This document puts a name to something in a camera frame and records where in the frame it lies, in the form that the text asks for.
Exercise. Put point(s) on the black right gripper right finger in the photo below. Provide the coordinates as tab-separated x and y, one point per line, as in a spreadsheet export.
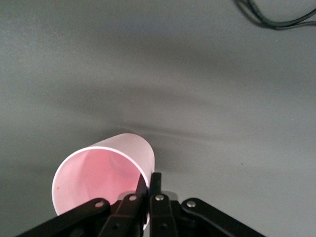
160	217

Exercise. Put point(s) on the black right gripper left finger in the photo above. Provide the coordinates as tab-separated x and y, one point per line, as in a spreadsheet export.
123	217

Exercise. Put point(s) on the pink plastic cup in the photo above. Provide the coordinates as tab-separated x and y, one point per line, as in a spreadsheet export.
98	168

